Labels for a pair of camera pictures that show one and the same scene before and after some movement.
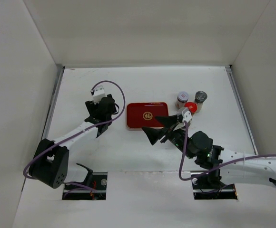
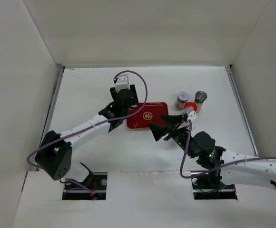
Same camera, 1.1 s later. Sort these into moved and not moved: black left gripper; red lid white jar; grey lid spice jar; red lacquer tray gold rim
Moved: black left gripper
Not moved: red lacquer tray gold rim; grey lid spice jar; red lid white jar
